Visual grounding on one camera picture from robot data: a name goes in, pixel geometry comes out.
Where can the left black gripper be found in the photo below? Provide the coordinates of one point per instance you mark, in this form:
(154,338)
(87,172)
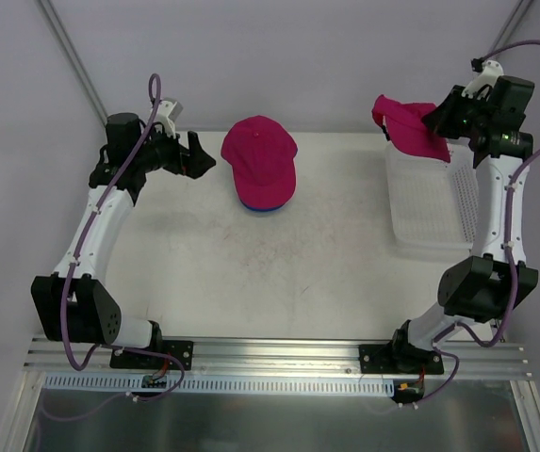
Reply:
(184,157)

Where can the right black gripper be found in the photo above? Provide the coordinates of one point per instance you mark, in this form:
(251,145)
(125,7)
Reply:
(451,115)

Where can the pink cap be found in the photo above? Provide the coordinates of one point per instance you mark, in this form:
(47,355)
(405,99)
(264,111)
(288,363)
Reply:
(261,154)
(402,125)

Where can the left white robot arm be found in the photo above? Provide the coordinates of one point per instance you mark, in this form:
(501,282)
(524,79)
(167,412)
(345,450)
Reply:
(73,304)

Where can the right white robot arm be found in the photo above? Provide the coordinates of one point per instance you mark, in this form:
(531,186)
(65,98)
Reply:
(478,295)

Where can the white plastic basket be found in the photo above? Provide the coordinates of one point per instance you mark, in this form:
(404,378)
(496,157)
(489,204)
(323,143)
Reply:
(433,204)

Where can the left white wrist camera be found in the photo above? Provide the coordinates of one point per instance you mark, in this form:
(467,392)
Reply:
(166,116)

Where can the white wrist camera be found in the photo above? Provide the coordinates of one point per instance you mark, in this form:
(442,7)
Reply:
(166,116)
(487,73)

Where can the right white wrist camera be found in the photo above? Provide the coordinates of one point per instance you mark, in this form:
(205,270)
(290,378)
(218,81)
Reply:
(487,73)

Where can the right aluminium frame post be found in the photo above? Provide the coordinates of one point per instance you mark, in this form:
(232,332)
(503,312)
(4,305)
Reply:
(511,24)

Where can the aluminium frame post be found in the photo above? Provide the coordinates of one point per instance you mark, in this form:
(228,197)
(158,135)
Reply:
(66,45)
(511,24)

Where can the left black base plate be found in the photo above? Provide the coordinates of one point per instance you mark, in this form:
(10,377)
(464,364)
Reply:
(182,354)

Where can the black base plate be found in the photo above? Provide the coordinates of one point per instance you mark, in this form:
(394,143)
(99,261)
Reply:
(182,354)
(388,358)

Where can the left aluminium frame post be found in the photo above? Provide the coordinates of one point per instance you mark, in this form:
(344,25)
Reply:
(66,45)

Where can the white slotted cable duct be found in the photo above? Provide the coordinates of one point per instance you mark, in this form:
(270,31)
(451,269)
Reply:
(220,385)

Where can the aluminium mounting rail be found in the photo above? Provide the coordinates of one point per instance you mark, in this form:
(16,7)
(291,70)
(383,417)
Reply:
(340,359)

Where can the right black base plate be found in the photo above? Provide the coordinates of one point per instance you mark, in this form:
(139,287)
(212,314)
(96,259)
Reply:
(388,358)

